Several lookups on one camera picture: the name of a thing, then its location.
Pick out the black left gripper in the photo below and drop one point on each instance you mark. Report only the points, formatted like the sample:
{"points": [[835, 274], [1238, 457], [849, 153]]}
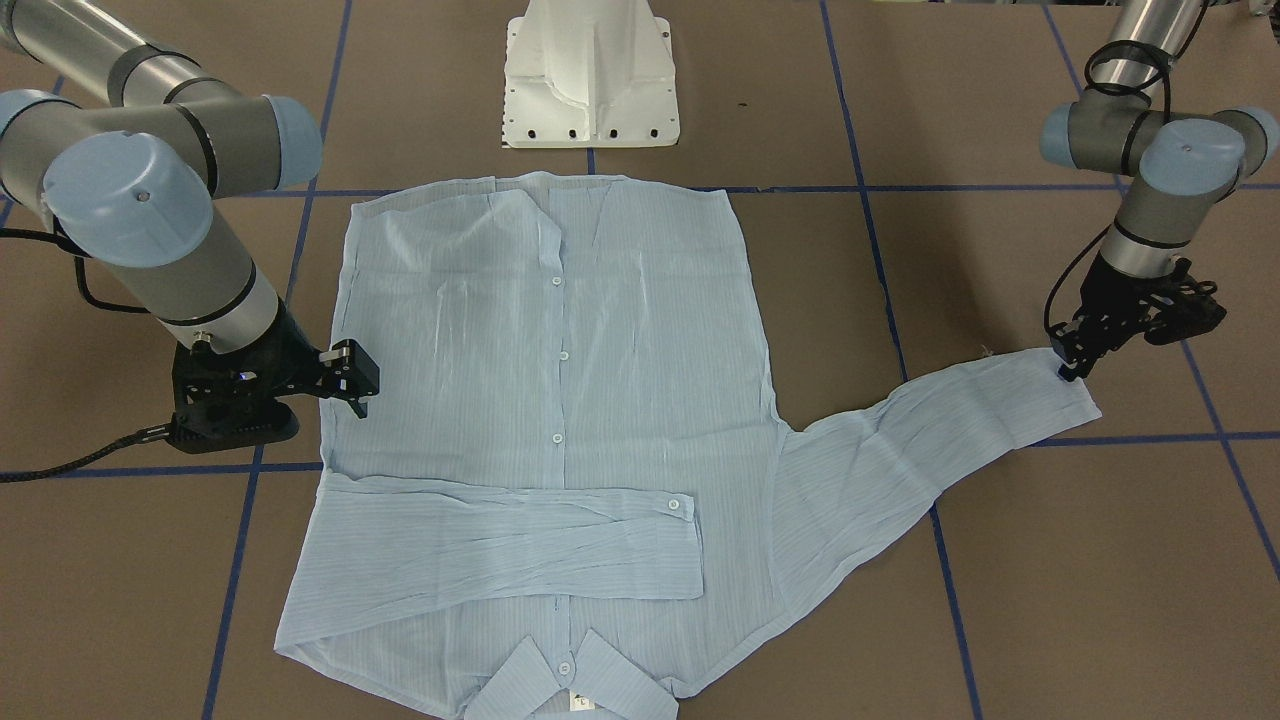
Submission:
{"points": [[1111, 293]]}

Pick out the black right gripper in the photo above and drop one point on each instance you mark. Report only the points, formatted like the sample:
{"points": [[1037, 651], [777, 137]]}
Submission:
{"points": [[290, 352]]}

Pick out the light blue button-up shirt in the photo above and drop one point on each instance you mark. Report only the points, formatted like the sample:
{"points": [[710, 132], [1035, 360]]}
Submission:
{"points": [[574, 480]]}

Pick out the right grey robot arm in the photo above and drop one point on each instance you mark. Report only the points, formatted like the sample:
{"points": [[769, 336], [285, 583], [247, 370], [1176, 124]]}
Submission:
{"points": [[133, 185]]}

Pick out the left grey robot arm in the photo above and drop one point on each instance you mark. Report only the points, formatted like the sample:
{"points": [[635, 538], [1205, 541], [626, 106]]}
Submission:
{"points": [[1179, 165]]}

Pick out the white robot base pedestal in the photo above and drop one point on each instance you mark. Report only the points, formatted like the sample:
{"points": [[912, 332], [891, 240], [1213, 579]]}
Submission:
{"points": [[589, 75]]}

